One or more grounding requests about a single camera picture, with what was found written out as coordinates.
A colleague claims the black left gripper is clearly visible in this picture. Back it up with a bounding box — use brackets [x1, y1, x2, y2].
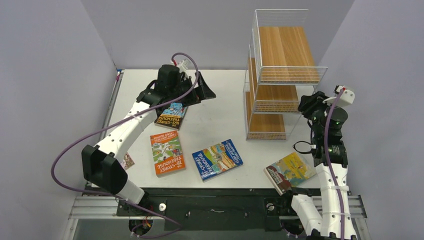
[169, 72, 216, 108]

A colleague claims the white wire wooden shelf rack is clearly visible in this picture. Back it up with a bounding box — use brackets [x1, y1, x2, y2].
[243, 9, 327, 141]

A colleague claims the yellow Brideshead Revisited book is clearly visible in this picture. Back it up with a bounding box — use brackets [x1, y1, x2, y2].
[263, 152, 317, 196]

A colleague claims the blue 91-storey treehouse book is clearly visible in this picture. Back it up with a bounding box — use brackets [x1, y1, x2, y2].
[192, 139, 244, 182]

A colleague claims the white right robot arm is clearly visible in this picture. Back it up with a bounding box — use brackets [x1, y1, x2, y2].
[282, 86, 358, 240]

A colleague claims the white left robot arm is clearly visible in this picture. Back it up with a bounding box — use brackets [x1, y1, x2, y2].
[81, 64, 216, 215]

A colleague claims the black 169-storey treehouse book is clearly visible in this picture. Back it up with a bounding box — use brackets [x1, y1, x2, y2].
[154, 102, 188, 131]

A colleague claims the orange 78-storey treehouse book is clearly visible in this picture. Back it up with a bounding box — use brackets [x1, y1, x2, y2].
[150, 130, 186, 177]

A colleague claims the pink book at table edge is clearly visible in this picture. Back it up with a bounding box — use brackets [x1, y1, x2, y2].
[120, 152, 135, 171]

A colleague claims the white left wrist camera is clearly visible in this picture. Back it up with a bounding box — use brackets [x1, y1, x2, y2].
[170, 58, 191, 79]

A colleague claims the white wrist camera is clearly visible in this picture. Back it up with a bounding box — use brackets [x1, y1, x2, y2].
[322, 85, 356, 108]
[170, 58, 191, 79]

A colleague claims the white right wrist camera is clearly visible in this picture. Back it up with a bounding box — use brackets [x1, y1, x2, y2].
[322, 85, 356, 108]

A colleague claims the aluminium frame rail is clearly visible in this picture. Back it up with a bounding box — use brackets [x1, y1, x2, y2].
[62, 188, 372, 240]

